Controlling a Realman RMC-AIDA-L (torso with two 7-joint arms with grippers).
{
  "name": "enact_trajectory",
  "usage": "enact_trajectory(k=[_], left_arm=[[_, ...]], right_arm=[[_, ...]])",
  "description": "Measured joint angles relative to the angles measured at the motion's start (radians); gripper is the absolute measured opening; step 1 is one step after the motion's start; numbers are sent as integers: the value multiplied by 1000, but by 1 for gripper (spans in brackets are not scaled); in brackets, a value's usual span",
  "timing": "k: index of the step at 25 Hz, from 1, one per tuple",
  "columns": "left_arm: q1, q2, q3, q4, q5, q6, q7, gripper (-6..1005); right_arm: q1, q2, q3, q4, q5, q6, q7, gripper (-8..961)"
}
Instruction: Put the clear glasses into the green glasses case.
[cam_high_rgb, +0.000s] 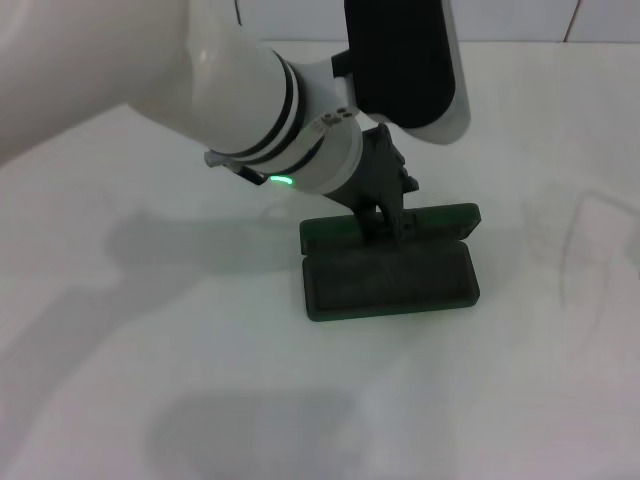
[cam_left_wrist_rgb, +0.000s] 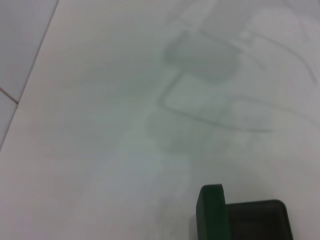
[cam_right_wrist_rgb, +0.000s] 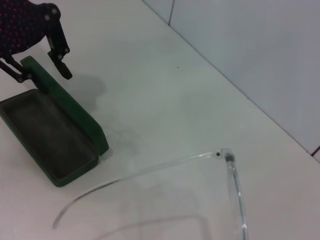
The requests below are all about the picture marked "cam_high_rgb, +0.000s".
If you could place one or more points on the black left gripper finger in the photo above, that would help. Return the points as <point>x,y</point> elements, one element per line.
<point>377,226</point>
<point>402,225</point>

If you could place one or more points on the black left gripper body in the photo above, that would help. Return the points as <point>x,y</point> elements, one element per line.
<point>380,175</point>

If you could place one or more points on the green glasses case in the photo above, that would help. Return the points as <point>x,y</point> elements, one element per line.
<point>390,280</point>

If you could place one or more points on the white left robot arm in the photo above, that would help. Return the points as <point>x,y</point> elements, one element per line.
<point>150,65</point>

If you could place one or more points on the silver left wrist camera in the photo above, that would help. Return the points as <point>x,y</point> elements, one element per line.
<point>400,60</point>

